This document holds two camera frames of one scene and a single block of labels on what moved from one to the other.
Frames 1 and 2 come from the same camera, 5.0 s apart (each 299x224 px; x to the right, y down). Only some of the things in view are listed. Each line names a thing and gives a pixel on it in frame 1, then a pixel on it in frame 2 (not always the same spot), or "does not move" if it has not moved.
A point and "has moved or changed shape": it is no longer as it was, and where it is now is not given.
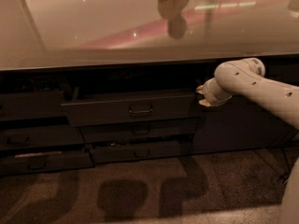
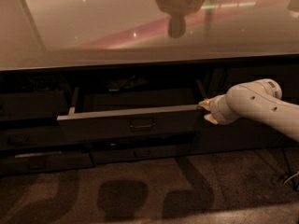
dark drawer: [144, 153] does not move
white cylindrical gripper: [209, 95] → [215, 110]
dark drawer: [31, 105] does not move
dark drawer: [131, 107] has moved or changed shape
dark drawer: [38, 161] does not move
